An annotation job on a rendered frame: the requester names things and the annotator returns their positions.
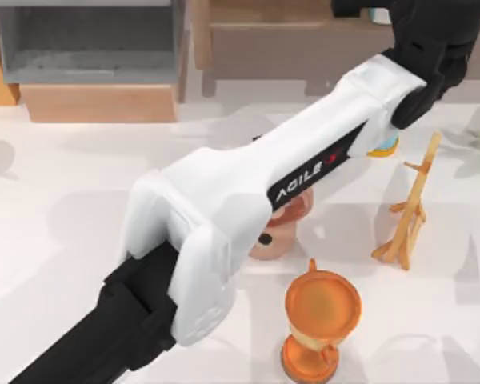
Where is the pale blue cup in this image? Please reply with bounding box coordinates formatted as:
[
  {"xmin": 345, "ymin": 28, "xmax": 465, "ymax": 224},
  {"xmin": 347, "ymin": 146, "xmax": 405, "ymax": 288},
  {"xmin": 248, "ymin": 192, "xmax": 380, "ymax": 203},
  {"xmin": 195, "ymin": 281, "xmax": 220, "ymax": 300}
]
[{"xmin": 368, "ymin": 6, "xmax": 392, "ymax": 26}]

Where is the blue and yellow cup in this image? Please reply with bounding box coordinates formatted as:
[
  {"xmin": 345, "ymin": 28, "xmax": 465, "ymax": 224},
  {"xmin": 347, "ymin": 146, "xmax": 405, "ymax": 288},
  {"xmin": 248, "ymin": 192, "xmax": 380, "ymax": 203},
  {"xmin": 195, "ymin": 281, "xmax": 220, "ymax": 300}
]
[{"xmin": 366, "ymin": 134, "xmax": 401, "ymax": 159}]

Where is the wooden open shelf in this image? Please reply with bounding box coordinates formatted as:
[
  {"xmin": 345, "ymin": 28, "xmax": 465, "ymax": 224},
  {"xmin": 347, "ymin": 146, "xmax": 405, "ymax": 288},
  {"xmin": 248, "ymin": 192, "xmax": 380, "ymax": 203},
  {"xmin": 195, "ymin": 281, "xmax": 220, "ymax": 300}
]
[{"xmin": 178, "ymin": 0, "xmax": 480, "ymax": 106}]

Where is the wooden easel stand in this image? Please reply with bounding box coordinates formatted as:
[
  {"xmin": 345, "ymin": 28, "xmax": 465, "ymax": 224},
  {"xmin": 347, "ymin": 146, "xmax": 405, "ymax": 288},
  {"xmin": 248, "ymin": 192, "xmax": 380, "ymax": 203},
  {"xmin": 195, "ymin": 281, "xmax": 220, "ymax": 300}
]
[{"xmin": 370, "ymin": 131, "xmax": 443, "ymax": 272}]

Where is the pink rounded cup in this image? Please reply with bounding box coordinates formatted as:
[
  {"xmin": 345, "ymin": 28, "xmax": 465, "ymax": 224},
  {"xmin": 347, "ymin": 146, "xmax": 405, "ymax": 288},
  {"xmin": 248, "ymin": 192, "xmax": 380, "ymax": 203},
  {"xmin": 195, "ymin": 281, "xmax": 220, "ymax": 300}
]
[{"xmin": 249, "ymin": 187, "xmax": 315, "ymax": 261}]

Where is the orange trophy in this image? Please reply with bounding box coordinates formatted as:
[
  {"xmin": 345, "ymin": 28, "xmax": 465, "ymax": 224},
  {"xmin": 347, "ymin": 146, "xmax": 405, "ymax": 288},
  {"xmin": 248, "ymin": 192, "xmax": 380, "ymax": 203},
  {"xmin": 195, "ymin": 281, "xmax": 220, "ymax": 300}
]
[{"xmin": 279, "ymin": 258, "xmax": 363, "ymax": 383}]

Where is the grey cabinet with dark inside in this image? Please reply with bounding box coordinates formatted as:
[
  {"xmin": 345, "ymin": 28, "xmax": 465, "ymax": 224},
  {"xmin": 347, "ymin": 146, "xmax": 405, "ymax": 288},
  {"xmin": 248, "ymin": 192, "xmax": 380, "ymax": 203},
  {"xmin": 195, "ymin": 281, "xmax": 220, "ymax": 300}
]
[{"xmin": 0, "ymin": 0, "xmax": 186, "ymax": 86}]

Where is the pale wooden drawer front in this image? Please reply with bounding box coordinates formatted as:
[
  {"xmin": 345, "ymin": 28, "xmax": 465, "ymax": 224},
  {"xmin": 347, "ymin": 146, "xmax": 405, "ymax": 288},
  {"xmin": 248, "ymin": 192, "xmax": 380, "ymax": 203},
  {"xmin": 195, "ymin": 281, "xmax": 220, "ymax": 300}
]
[{"xmin": 18, "ymin": 82, "xmax": 178, "ymax": 123}]

